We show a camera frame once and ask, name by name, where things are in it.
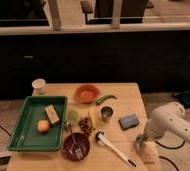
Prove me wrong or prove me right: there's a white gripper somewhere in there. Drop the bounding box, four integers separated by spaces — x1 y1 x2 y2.
142 119 159 143

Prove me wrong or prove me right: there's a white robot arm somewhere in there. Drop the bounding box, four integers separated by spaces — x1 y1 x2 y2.
135 102 190 151

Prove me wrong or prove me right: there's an orange-red bowl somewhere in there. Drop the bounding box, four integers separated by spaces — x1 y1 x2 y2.
75 84 100 103

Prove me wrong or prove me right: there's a dark maroon bowl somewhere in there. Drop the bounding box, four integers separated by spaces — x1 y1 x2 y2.
62 132 90 162

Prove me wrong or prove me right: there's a blue sponge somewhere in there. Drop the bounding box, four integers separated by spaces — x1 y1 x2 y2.
119 114 140 130

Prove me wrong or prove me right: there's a metal cup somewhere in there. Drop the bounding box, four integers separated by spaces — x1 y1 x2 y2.
101 106 113 123

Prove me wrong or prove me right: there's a white dish brush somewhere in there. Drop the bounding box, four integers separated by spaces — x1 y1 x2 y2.
95 131 137 168

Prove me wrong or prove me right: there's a dark blue floor box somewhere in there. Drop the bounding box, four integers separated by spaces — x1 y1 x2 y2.
173 92 190 108

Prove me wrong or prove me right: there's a green cucumber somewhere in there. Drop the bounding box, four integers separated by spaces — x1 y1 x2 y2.
95 95 117 105

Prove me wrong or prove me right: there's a yellow banana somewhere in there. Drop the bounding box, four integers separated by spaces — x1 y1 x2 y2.
89 107 96 130

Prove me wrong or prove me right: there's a bunch of dark grapes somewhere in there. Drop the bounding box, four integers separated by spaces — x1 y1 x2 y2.
78 117 92 137

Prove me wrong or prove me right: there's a metal fork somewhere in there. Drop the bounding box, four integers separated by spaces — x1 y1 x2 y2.
66 121 83 160

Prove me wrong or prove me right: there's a light green cup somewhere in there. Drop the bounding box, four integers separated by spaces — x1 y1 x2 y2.
66 110 79 126

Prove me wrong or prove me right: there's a yellow-red apple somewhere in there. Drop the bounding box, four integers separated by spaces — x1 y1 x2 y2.
37 120 50 133

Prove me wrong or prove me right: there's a white paper cup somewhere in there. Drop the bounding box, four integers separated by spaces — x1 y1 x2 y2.
32 79 46 94

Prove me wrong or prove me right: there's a green plastic tray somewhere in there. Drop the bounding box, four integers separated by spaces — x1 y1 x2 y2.
7 96 67 151

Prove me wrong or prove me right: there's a black floor cable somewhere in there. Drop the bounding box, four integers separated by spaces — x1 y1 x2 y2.
155 139 186 150

